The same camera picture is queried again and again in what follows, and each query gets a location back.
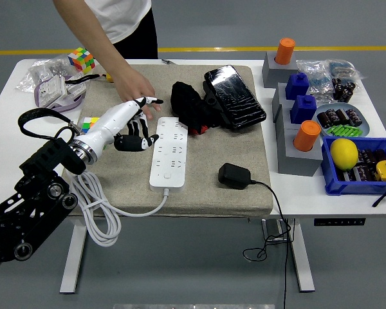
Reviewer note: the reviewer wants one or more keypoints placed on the clear bag of blue parts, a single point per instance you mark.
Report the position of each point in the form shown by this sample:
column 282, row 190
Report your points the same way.
column 342, row 68

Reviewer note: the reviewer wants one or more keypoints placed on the blue block with knob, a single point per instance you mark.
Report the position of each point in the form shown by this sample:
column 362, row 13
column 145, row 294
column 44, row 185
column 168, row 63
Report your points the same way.
column 303, row 109
column 296, row 86

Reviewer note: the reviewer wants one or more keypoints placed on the small colourful puzzle cube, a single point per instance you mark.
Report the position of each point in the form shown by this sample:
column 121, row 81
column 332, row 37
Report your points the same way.
column 87, row 124

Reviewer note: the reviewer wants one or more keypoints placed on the blue plastic bin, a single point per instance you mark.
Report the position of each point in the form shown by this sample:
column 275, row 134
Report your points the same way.
column 357, row 188

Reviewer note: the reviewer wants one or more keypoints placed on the black table control panel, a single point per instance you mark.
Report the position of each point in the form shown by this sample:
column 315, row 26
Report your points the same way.
column 339, row 222

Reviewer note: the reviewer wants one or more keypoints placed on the black crumpled cloth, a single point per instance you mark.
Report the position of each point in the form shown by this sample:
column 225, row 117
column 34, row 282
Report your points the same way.
column 186, row 99

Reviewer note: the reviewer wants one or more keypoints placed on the black shiny wrapped box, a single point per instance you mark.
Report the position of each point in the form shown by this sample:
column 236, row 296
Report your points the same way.
column 238, row 96

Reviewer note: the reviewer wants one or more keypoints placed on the large white switch panel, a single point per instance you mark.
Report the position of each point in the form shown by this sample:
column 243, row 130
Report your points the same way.
column 51, row 90

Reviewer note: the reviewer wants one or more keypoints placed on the dark brown capacitor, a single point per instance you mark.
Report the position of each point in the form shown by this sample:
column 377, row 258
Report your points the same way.
column 363, row 172
column 349, row 87
column 344, row 175
column 337, row 83
column 381, row 155
column 338, row 93
column 325, row 118
column 346, row 96
column 342, row 115
column 334, row 116
column 354, row 116
column 366, row 156

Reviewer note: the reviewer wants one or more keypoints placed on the red object under cloth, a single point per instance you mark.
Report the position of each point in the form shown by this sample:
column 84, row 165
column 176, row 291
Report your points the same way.
column 199, row 129

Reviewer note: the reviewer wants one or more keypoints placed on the grey-blue oval plate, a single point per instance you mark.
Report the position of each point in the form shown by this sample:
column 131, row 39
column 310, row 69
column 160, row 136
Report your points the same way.
column 366, row 127

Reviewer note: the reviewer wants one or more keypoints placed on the clear bag of small parts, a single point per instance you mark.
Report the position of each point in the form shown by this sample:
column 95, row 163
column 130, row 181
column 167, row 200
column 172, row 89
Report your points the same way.
column 312, row 72

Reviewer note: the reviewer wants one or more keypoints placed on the black clamp holder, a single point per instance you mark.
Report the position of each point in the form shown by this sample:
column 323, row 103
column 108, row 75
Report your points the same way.
column 209, row 96

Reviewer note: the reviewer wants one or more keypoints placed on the person's right forearm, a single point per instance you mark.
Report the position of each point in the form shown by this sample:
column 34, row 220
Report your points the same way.
column 99, row 48

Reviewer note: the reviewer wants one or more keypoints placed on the yellow lemon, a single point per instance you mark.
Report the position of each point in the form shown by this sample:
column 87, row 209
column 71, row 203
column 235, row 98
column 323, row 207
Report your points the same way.
column 343, row 154

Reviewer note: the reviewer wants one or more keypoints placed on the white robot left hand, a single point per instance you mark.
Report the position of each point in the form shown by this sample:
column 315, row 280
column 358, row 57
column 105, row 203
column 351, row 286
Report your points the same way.
column 112, row 122

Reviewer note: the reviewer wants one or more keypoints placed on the large colourful puzzle cube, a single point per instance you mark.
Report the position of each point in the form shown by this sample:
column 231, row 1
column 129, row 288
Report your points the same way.
column 80, row 59

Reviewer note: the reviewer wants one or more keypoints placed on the white table leg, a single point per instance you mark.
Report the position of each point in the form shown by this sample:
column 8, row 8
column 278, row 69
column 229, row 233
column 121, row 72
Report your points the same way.
column 302, row 260
column 72, row 260

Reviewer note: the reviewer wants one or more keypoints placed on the clear bag of white parts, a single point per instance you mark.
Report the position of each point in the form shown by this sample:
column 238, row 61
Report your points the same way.
column 38, row 69

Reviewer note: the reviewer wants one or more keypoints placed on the orange cylinder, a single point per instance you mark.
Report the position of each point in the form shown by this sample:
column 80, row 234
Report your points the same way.
column 306, row 135
column 284, row 51

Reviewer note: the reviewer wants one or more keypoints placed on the metal bracket under table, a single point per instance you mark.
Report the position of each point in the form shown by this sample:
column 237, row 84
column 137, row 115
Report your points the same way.
column 268, row 230

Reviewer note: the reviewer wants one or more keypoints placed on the small white switch panel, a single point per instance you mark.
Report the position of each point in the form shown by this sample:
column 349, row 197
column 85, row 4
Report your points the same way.
column 75, row 89

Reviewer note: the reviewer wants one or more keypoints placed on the silver pen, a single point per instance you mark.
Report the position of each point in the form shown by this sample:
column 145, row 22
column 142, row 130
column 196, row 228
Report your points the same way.
column 167, row 61

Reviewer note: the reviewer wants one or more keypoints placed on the grey-brown fabric mat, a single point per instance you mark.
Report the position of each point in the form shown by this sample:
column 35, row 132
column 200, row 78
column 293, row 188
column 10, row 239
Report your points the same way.
column 212, row 145

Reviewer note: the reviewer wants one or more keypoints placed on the green battery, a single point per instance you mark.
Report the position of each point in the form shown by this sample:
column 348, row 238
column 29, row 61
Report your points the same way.
column 332, row 130
column 357, row 131
column 349, row 130
column 341, row 130

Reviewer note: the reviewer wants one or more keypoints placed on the person's right hand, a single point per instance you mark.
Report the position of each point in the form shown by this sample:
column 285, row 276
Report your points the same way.
column 133, row 85

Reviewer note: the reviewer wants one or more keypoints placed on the person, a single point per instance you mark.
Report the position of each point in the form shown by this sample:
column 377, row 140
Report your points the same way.
column 122, row 19

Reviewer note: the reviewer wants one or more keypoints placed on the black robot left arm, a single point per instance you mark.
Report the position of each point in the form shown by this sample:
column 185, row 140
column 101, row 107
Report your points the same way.
column 35, row 199

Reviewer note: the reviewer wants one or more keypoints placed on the large grey block with socket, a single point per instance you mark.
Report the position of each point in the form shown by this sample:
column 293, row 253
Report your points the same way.
column 296, row 162

